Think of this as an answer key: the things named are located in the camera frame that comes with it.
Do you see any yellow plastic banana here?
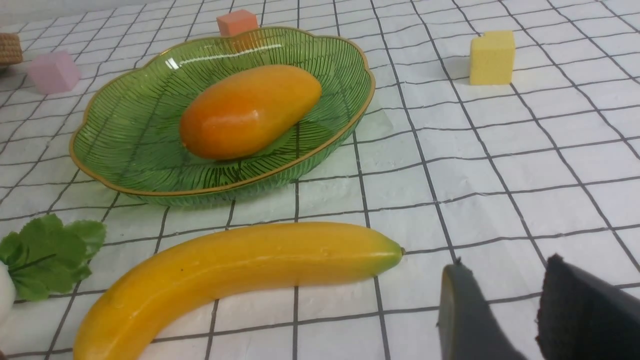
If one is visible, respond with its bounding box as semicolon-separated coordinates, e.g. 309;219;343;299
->
72;221;405;360

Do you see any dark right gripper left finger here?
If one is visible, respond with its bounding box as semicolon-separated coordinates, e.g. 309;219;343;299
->
438;258;526;360

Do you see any white black grid tablecloth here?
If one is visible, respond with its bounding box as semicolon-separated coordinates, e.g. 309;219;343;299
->
1;0;640;360

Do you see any pink foam cube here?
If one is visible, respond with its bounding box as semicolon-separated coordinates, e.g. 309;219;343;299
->
27;50;82;95

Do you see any white radish with green leaves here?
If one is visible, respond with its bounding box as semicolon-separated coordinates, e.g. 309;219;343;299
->
0;214;107;322

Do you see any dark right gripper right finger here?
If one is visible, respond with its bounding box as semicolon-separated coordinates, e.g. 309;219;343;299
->
535;254;640;360

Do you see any woven rattan basket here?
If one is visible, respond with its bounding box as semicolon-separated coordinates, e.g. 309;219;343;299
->
0;32;24;68

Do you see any green glass leaf plate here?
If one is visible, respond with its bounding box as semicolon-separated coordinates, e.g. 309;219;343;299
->
69;26;377;208

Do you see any orange foam cube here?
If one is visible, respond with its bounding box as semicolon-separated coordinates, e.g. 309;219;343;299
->
216;9;259;37

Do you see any yellow foam cube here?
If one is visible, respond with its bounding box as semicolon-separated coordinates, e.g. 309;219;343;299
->
469;30;515;85

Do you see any orange plastic mango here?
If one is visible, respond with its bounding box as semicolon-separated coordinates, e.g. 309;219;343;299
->
179;64;322;161

